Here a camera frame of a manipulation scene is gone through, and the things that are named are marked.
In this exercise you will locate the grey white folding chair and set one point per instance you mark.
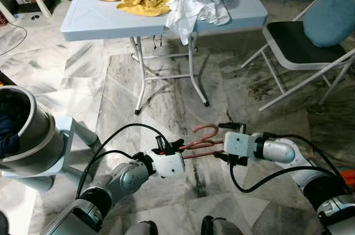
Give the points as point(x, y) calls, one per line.
point(299, 44)

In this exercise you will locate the robot left leg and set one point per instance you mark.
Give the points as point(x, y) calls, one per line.
point(141, 228)

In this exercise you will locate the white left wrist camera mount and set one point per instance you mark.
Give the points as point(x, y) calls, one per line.
point(169, 164)

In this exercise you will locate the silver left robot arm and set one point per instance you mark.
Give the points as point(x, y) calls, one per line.
point(122, 179)

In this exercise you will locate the robot leg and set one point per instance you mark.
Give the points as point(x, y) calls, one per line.
point(222, 227)
point(141, 228)

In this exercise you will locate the white garment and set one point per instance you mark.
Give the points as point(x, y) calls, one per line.
point(197, 2)

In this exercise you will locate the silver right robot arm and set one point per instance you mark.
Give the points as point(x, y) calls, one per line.
point(277, 151)

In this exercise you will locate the light blue pillow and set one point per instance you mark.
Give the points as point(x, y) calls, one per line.
point(333, 16)

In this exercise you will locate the light blue folding table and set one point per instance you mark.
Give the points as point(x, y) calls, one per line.
point(111, 19)

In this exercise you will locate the light blue stand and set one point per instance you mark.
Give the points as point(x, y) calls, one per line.
point(77, 129)

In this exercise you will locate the silver round laundry drum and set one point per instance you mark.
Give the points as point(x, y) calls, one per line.
point(39, 135)

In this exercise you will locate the robot right leg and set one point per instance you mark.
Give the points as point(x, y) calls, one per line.
point(222, 227)

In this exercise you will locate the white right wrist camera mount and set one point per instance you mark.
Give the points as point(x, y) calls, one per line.
point(241, 144)

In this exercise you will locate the pink hanger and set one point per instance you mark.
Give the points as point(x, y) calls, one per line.
point(205, 144)

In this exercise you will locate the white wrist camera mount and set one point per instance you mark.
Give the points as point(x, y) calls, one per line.
point(241, 144)
point(169, 164)

